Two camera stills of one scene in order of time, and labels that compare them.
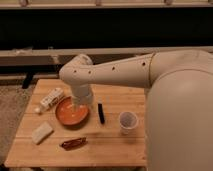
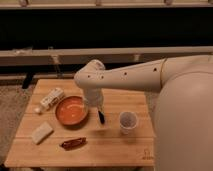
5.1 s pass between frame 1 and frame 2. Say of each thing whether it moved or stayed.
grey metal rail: stayed
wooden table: stayed
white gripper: moved
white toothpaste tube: stayed
